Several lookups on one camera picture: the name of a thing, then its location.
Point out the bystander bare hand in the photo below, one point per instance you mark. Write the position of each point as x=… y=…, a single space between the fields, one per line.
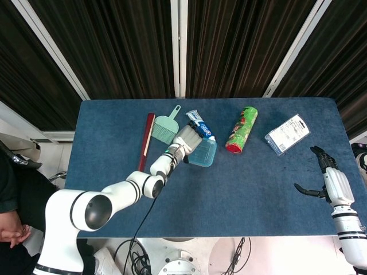
x=11 y=233

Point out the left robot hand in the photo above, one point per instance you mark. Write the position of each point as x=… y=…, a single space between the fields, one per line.
x=187 y=139

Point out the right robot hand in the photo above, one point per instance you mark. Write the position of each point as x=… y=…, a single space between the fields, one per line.
x=338 y=186

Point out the green chip can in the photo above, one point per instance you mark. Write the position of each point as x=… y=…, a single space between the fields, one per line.
x=241 y=131

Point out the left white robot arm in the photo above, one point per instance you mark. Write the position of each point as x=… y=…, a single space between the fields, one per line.
x=66 y=212

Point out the white shoe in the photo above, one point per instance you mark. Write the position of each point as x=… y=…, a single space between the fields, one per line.
x=104 y=262

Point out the person in black clothes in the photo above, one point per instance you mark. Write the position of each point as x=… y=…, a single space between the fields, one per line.
x=23 y=194

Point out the chrome chair tube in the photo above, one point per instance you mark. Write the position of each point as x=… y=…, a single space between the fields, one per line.
x=57 y=175

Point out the blue felt table mat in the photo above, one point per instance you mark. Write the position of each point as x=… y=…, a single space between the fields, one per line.
x=229 y=186

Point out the mint green small brush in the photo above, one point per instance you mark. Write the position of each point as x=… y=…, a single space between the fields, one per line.
x=164 y=129

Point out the dark red folded fan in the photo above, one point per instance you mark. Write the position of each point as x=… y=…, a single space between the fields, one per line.
x=147 y=137

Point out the clear blister pack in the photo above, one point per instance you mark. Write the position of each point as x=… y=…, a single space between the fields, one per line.
x=288 y=134

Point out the chrome black chair armrest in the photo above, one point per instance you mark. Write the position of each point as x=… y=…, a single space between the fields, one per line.
x=25 y=164

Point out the black white device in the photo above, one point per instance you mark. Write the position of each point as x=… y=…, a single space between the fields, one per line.
x=362 y=156

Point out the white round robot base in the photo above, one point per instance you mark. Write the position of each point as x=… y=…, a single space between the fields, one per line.
x=179 y=265

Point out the blue white toothpaste tube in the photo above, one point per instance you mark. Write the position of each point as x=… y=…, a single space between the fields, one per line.
x=205 y=130

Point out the teal plastic lid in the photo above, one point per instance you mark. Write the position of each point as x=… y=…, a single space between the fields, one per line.
x=205 y=153

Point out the white window post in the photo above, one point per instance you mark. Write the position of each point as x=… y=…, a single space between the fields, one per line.
x=179 y=48
x=51 y=48
x=295 y=51

